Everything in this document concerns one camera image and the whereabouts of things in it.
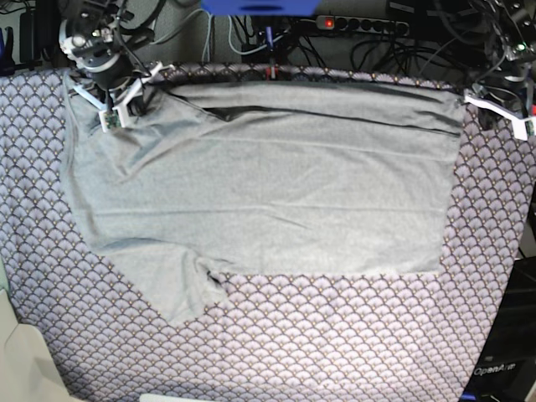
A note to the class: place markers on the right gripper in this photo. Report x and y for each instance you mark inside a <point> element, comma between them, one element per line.
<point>131,97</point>

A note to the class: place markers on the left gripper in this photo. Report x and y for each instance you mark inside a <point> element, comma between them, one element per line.
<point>489,113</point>

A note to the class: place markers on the light grey T-shirt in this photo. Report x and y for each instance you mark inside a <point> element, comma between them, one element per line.
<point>263,178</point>

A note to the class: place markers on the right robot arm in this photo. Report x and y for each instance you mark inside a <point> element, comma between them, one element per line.
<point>94,37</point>

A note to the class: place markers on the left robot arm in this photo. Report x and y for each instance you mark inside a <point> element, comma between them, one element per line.
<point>491,46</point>

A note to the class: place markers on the blue clamp left edge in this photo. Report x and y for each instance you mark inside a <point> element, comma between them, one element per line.
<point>7,64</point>

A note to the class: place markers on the blue orange centre clamp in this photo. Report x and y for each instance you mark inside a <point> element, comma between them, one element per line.
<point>270,38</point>

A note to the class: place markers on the black power strip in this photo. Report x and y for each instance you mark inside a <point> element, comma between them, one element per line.
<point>352,25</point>

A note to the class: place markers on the patterned purple tablecloth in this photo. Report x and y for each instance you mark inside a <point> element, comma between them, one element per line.
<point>277,338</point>

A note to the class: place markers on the black OpenArm box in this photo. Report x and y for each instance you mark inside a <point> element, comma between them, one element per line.
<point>505,370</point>

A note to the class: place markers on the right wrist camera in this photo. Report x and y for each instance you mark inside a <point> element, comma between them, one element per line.
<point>110,119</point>

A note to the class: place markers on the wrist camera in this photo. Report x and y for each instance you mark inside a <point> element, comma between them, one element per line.
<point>523,128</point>
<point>110,119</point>

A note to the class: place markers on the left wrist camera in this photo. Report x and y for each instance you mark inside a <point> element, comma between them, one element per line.
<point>523,128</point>

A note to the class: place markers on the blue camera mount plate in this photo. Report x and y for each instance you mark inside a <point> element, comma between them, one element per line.
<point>260,7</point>

